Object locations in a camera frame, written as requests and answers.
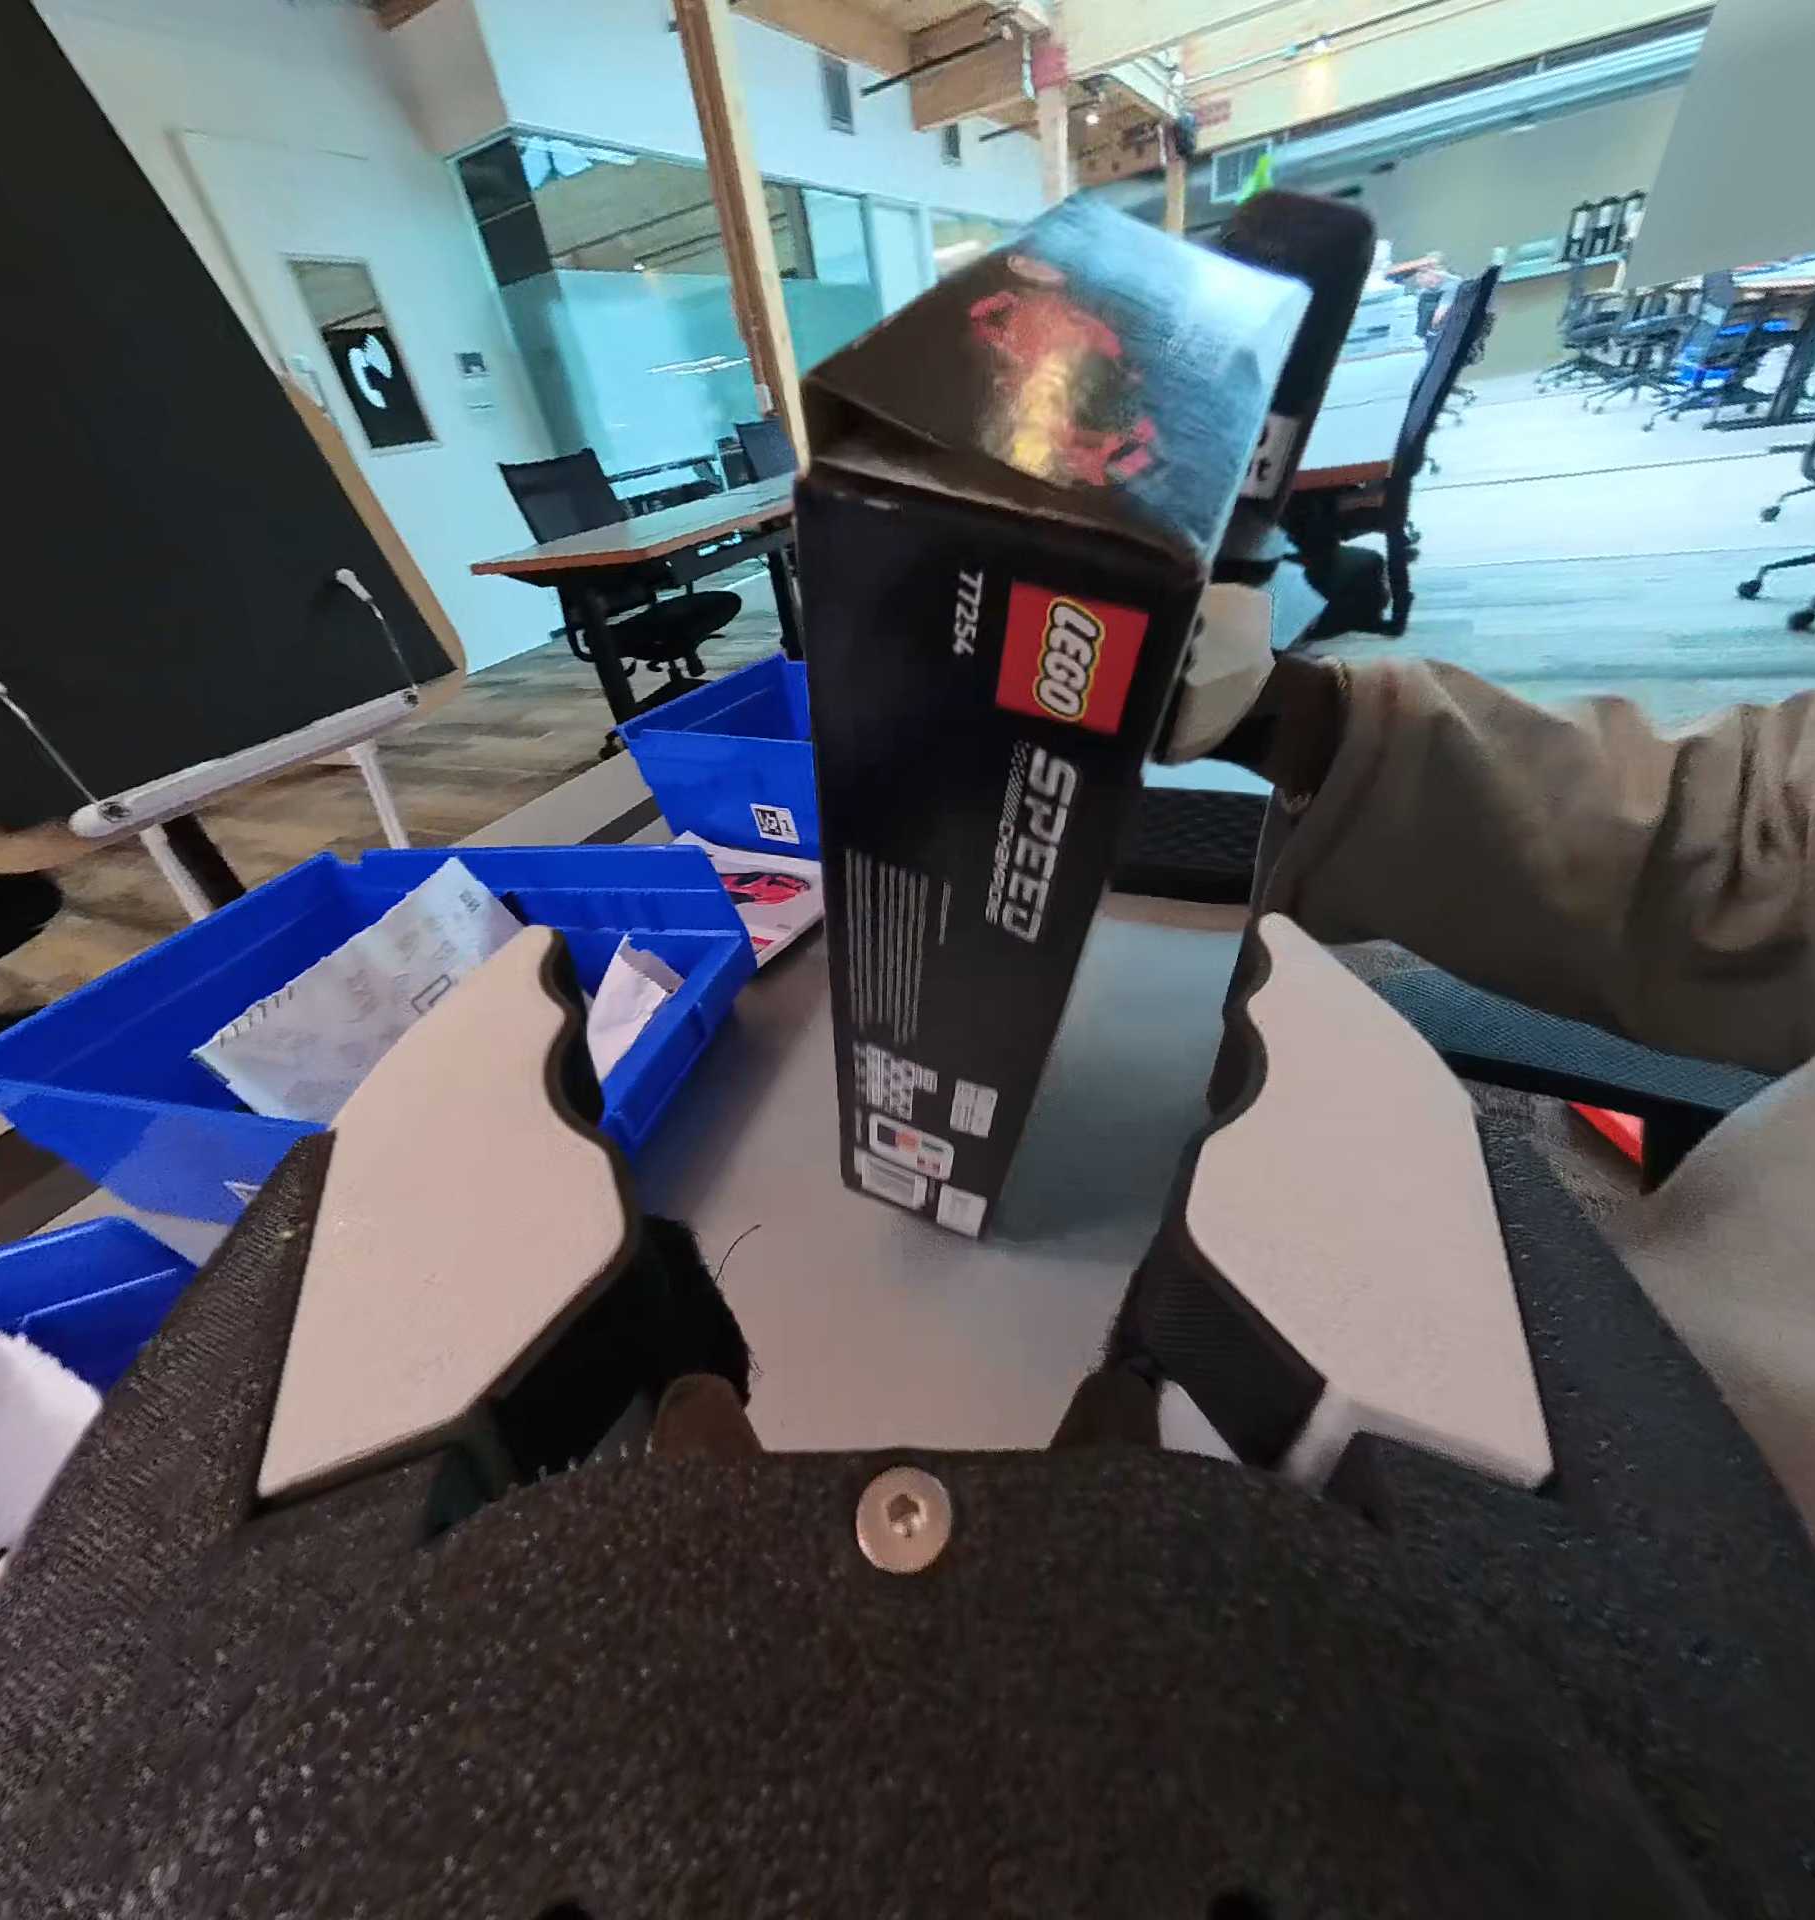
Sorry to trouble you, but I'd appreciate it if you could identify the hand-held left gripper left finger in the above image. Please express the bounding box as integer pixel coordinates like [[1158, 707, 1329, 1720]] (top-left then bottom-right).
[[253, 926, 647, 1509]]

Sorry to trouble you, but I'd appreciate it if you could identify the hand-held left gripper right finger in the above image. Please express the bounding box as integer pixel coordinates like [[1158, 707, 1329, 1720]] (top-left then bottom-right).
[[1155, 910, 1556, 1490]]

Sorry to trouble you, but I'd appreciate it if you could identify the black toy set box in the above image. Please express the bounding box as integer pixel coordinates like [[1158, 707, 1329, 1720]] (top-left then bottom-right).
[[792, 194, 1317, 1241]]

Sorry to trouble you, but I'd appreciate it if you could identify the person's right forearm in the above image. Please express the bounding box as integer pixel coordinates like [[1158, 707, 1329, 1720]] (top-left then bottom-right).
[[1290, 659, 1815, 1076]]

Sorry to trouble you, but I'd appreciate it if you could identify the grey desk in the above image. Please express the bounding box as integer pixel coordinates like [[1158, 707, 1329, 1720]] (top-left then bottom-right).
[[0, 756, 1269, 1458]]

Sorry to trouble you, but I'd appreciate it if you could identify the person's right hand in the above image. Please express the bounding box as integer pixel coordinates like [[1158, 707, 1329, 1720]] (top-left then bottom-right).
[[1253, 656, 1355, 794]]

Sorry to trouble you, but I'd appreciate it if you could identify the large doodle-print paper bag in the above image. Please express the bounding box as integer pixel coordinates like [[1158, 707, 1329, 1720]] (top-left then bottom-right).
[[193, 859, 530, 1124]]

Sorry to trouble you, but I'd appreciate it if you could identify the torn white paper bag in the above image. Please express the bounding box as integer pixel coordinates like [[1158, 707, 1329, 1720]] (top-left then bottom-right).
[[583, 934, 687, 1083]]

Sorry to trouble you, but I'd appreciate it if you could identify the blue plastic bin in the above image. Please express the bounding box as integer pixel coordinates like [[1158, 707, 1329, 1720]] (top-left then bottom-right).
[[0, 846, 763, 1228], [0, 1216, 202, 1399], [617, 649, 823, 864]]

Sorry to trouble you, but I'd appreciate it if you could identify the person's beige clothing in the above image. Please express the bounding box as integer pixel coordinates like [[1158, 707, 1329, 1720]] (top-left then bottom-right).
[[1598, 1014, 1815, 1631]]

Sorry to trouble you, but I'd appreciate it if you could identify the toy car instruction booklet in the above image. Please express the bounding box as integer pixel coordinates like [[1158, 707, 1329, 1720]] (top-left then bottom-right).
[[675, 830, 830, 967]]

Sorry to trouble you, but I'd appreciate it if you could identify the white board stand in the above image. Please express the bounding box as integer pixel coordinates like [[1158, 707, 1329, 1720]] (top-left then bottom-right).
[[0, 567, 426, 921]]

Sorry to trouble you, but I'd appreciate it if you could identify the flat white paper bag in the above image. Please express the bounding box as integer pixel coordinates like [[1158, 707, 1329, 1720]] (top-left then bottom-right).
[[0, 1316, 106, 1667]]

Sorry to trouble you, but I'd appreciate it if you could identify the wooden pillar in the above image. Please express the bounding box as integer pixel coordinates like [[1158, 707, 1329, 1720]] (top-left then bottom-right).
[[671, 0, 814, 470]]

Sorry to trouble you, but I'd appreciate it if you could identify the wood-top table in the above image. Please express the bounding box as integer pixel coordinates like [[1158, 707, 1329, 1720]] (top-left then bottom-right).
[[473, 476, 806, 725]]

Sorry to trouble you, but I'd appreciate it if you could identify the black board with cream border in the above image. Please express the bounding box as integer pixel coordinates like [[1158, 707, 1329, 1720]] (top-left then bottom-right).
[[0, 0, 469, 875]]

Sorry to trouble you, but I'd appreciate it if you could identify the dark wall poster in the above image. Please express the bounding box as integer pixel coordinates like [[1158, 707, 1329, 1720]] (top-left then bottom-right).
[[289, 259, 439, 450]]

